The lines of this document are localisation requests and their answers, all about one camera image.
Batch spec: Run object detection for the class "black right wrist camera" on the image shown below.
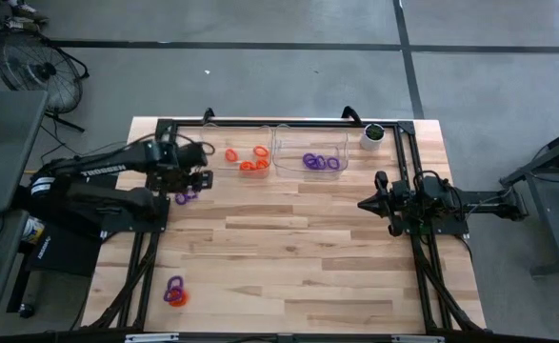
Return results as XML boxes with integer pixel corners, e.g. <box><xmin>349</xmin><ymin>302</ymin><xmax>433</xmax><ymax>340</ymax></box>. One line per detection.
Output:
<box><xmin>389</xmin><ymin>183</ymin><xmax>409</xmax><ymax>211</ymax></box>

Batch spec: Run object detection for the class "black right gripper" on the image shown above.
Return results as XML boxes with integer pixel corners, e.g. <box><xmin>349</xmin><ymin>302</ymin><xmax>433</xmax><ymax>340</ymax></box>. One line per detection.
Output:
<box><xmin>357</xmin><ymin>171</ymin><xmax>401</xmax><ymax>237</ymax></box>

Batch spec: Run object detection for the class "black metal rig frame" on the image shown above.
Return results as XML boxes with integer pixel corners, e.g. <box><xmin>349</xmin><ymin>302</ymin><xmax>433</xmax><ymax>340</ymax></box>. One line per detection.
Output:
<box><xmin>81</xmin><ymin>105</ymin><xmax>489</xmax><ymax>343</ymax></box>

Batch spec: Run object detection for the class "black Trossen box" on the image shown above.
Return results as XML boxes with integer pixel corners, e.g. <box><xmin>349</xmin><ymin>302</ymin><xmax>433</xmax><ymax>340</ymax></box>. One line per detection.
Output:
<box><xmin>24</xmin><ymin>223</ymin><xmax>104</xmax><ymax>277</ymax></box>

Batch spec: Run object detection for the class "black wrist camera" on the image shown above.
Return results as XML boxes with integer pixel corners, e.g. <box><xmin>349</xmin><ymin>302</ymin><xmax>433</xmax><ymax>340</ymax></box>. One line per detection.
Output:
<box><xmin>389</xmin><ymin>183</ymin><xmax>409</xmax><ymax>211</ymax></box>
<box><xmin>178</xmin><ymin>142</ymin><xmax>210</xmax><ymax>169</ymax></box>

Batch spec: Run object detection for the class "white pot with plant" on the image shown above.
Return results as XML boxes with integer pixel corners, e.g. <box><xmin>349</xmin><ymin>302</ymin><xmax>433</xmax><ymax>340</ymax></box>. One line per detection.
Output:
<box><xmin>359</xmin><ymin>122</ymin><xmax>387</xmax><ymax>152</ymax></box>

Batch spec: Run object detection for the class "grey metal cart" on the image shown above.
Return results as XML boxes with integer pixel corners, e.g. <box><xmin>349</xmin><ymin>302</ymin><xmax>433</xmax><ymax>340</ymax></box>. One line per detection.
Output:
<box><xmin>497</xmin><ymin>121</ymin><xmax>559</xmax><ymax>277</ymax></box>

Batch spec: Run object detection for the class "white blue yellow can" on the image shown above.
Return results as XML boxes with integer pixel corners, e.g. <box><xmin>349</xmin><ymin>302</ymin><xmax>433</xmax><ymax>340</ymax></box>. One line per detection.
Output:
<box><xmin>21</xmin><ymin>216</ymin><xmax>46</xmax><ymax>244</ymax></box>

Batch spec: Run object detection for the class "silver aluminium bracket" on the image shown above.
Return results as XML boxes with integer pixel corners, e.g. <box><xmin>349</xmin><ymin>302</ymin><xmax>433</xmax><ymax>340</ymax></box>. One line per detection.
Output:
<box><xmin>125</xmin><ymin>333</ymin><xmax>180</xmax><ymax>343</ymax></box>
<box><xmin>391</xmin><ymin>334</ymin><xmax>446</xmax><ymax>343</ymax></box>

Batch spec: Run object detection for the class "person's shoe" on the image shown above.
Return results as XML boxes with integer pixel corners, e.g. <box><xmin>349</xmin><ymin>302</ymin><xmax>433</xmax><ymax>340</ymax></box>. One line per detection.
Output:
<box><xmin>2</xmin><ymin>16</ymin><xmax>42</xmax><ymax>33</ymax></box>
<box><xmin>7</xmin><ymin>0</ymin><xmax>50</xmax><ymax>25</ymax></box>

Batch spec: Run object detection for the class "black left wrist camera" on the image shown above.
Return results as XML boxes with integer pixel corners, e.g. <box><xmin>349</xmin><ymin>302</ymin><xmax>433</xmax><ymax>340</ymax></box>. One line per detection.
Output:
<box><xmin>178</xmin><ymin>142</ymin><xmax>210</xmax><ymax>169</ymax></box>

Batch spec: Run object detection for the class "dark grey desk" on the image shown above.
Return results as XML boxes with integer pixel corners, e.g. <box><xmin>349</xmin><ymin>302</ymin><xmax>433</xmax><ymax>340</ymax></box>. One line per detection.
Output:
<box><xmin>0</xmin><ymin>209</ymin><xmax>29</xmax><ymax>334</ymax></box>

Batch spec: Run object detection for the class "clear plastic bin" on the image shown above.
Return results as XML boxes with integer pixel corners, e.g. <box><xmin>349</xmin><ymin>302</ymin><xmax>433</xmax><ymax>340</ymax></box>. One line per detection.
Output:
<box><xmin>271</xmin><ymin>123</ymin><xmax>350</xmax><ymax>181</ymax></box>
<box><xmin>197</xmin><ymin>122</ymin><xmax>274</xmax><ymax>181</ymax></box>

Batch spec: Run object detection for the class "black floor fan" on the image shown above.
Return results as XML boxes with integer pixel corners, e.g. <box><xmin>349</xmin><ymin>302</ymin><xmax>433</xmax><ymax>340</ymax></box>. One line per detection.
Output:
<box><xmin>0</xmin><ymin>26</ymin><xmax>90</xmax><ymax>133</ymax></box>

